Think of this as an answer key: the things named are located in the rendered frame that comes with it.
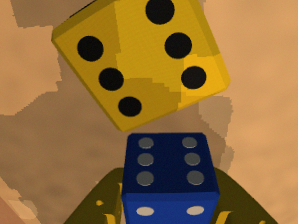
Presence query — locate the yellow die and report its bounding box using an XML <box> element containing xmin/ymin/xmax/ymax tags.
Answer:
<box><xmin>51</xmin><ymin>0</ymin><xmax>231</xmax><ymax>132</ymax></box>

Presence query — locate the tan flat mat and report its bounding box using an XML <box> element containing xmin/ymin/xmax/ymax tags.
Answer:
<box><xmin>0</xmin><ymin>0</ymin><xmax>298</xmax><ymax>224</ymax></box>

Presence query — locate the blue die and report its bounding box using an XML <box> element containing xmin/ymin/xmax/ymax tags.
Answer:
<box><xmin>121</xmin><ymin>132</ymin><xmax>220</xmax><ymax>224</ymax></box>

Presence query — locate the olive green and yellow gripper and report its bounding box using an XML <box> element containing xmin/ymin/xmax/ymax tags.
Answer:
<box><xmin>63</xmin><ymin>167</ymin><xmax>278</xmax><ymax>224</ymax></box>

